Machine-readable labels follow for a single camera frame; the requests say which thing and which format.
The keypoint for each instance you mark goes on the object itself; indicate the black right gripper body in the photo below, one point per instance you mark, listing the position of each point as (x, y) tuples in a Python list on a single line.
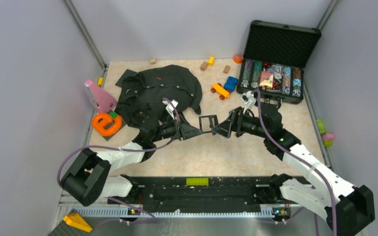
[(236, 117)]

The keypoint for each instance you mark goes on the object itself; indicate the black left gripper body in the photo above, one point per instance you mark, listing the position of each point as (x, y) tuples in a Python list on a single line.
[(173, 128)]

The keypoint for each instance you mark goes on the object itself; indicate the black square frame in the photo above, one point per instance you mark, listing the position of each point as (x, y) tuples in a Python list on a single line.
[(207, 123)]

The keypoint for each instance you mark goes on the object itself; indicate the dark pinstriped garment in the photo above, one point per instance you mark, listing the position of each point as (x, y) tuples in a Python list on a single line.
[(140, 103)]

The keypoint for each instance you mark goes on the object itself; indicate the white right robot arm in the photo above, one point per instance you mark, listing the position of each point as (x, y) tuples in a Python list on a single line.
[(346, 208)]

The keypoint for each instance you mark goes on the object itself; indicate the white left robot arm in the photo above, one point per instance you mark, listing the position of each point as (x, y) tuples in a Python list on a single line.
[(85, 179)]

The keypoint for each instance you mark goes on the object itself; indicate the yellow toy brick car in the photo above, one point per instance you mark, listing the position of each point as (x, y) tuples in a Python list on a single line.
[(218, 89)]

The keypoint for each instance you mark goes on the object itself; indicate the blue toy brick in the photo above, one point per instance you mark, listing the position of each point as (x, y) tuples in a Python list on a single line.
[(230, 84)]

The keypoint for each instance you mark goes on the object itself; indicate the small wooden block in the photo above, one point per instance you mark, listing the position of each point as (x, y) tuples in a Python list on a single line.
[(226, 69)]

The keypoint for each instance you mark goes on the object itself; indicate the green flat brick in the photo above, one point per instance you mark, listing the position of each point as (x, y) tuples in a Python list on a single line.
[(197, 181)]

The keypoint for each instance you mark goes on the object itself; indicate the orange cylinder cup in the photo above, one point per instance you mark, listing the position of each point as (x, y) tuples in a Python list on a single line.
[(238, 58)]

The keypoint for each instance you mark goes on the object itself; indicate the wooden block centre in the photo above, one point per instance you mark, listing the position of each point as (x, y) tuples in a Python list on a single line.
[(204, 66)]

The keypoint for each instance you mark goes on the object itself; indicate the yellow cube block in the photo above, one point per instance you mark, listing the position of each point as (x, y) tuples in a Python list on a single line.
[(210, 61)]

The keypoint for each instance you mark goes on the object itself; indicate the wooden block far left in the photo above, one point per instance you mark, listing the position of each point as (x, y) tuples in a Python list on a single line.
[(152, 61)]

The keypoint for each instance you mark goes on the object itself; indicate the black poker chip case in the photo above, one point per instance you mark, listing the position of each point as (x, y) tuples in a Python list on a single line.
[(274, 58)]

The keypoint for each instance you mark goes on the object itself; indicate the grey square baseplate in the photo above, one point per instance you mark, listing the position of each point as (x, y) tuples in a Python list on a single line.
[(126, 74)]

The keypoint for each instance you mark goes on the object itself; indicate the orange curved toy track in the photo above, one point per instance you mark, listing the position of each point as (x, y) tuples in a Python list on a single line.
[(106, 124)]

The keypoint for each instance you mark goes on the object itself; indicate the pink toy ramp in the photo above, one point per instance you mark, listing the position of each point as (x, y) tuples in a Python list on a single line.
[(101, 100)]

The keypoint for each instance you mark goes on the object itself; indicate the pink and green toy pile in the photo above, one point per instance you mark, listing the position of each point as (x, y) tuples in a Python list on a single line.
[(327, 138)]

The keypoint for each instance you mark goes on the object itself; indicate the yellow wedge block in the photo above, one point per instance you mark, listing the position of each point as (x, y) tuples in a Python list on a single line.
[(77, 221)]

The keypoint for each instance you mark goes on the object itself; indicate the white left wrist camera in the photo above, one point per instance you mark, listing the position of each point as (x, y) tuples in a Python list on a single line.
[(171, 107)]

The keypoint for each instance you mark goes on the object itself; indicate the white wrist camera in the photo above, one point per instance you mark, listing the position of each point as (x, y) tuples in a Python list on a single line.
[(171, 107), (248, 99)]

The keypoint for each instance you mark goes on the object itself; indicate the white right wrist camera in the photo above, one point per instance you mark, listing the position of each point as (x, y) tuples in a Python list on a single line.
[(248, 99)]

